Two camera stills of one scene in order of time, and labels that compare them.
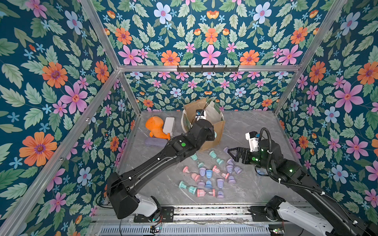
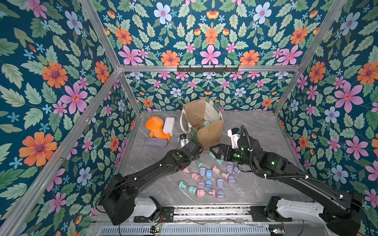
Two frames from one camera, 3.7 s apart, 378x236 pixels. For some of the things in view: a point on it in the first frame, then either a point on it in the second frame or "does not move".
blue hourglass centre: (208, 184) does not move
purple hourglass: (202, 170) does not move
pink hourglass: (195, 177) does not move
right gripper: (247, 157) → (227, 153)
